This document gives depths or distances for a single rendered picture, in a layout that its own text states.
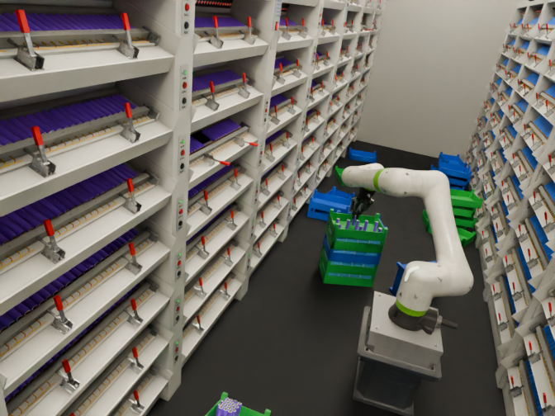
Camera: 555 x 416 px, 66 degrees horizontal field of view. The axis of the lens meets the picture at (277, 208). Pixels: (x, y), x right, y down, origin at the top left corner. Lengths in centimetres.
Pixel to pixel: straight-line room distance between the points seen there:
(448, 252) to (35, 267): 142
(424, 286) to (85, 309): 114
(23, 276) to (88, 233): 19
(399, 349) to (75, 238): 122
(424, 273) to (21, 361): 128
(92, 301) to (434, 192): 134
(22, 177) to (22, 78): 19
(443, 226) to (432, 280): 26
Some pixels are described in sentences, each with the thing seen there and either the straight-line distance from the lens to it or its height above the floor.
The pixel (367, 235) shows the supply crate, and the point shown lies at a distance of 244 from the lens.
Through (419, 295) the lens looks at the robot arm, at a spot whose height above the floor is 55.
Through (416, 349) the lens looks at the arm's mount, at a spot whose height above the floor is 37.
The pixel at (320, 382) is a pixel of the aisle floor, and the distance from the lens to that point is 201.
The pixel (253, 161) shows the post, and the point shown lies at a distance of 194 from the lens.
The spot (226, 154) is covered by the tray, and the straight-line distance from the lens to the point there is 165.
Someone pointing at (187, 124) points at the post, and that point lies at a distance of 130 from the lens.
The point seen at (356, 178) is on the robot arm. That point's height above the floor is 75.
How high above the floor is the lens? 147
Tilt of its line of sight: 26 degrees down
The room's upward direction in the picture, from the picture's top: 8 degrees clockwise
